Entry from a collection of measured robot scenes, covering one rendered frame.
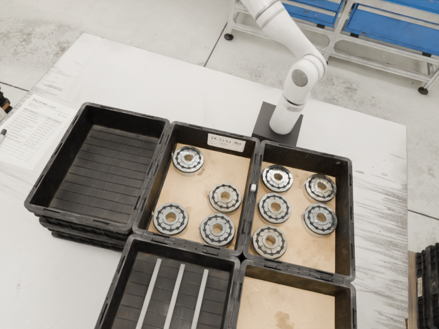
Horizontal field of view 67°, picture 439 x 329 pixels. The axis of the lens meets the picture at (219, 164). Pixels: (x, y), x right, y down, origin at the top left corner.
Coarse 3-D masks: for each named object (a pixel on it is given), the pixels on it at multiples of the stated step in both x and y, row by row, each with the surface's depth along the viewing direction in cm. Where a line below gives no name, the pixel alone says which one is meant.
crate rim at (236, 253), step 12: (168, 132) 105; (216, 132) 107; (228, 132) 108; (156, 168) 99; (252, 168) 101; (252, 180) 98; (144, 204) 91; (132, 228) 87; (240, 228) 90; (168, 240) 86; (180, 240) 86; (240, 240) 88; (228, 252) 86; (240, 252) 86
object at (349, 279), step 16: (272, 144) 107; (256, 176) 99; (352, 176) 103; (256, 192) 96; (352, 192) 99; (352, 208) 96; (352, 224) 94; (352, 240) 91; (256, 256) 86; (352, 256) 89; (352, 272) 86
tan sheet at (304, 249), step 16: (304, 176) 113; (288, 192) 109; (256, 208) 105; (272, 208) 105; (304, 208) 106; (256, 224) 102; (288, 224) 103; (288, 240) 100; (304, 240) 100; (320, 240) 101; (288, 256) 97; (304, 256) 98; (320, 256) 98
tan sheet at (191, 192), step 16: (208, 160) 113; (224, 160) 114; (240, 160) 114; (176, 176) 108; (192, 176) 109; (208, 176) 109; (224, 176) 110; (240, 176) 111; (176, 192) 105; (192, 192) 106; (240, 192) 107; (192, 208) 103; (208, 208) 103; (240, 208) 104; (192, 224) 100; (192, 240) 97
